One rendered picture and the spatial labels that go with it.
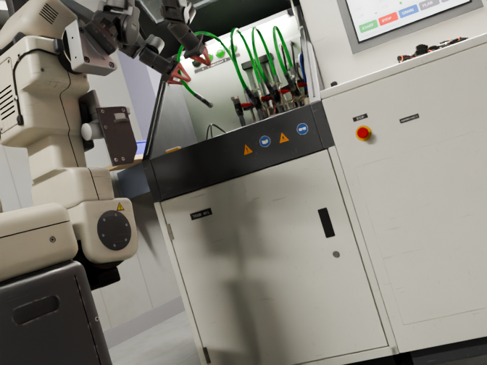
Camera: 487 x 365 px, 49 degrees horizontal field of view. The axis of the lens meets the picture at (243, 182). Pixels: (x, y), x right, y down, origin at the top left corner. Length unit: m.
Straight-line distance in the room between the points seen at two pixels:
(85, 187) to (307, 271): 0.85
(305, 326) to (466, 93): 0.93
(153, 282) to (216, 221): 2.35
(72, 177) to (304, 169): 0.80
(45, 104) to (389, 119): 1.05
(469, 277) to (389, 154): 0.46
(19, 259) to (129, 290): 3.03
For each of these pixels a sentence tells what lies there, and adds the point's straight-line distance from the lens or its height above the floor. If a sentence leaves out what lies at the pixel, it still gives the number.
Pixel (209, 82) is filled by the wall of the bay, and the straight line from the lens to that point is 2.51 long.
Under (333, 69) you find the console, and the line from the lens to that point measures 2.08.
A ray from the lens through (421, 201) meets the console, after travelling 1.81.
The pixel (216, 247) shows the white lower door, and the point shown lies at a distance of 1.94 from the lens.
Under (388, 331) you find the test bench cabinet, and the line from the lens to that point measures 1.89.
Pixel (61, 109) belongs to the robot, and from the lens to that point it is 1.45.
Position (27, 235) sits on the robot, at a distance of 1.09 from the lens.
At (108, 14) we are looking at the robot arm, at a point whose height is 1.26.
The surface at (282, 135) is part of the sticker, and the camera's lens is 1.84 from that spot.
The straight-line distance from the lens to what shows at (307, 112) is 1.83.
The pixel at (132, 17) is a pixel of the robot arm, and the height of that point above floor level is 1.24.
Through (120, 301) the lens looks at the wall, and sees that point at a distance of 4.02.
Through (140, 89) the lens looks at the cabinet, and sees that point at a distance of 4.46.
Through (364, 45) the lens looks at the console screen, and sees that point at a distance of 2.09.
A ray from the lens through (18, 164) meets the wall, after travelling 3.79.
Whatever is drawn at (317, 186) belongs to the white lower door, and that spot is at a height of 0.68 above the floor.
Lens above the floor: 0.70
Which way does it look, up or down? 2 degrees up
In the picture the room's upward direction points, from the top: 17 degrees counter-clockwise
